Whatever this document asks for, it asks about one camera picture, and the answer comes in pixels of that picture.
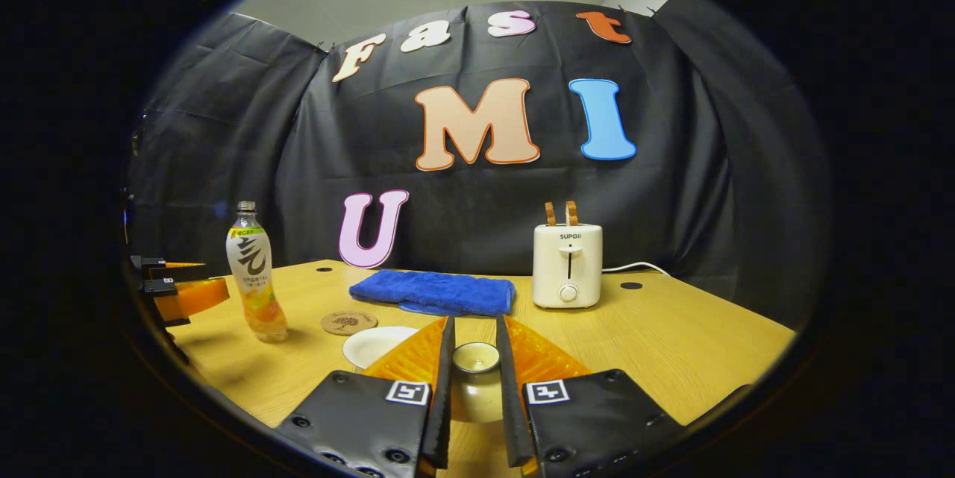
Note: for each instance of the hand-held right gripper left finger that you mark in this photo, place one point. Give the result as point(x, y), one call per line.
point(442, 418)

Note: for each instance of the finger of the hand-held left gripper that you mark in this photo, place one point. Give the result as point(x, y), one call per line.
point(194, 295)
point(160, 265)

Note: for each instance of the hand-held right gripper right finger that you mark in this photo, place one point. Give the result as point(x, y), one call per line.
point(511, 418)

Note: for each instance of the cream ceramic teacup lid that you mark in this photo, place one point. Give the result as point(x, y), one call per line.
point(475, 388)

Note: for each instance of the clear plastic water bottle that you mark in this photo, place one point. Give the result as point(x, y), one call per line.
point(254, 269)

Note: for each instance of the cream ceramic teacup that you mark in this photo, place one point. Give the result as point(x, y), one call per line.
point(373, 347)

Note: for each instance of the round wooden coaster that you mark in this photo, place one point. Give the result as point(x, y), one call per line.
point(347, 323)

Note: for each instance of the blue folded towel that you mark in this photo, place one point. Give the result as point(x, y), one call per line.
point(433, 291)

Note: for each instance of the cream white toaster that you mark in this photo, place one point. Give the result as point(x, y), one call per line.
point(556, 269)

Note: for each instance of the brown bread slice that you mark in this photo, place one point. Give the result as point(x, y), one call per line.
point(550, 214)
point(571, 213)

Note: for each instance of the black backdrop cloth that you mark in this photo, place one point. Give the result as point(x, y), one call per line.
point(671, 165)

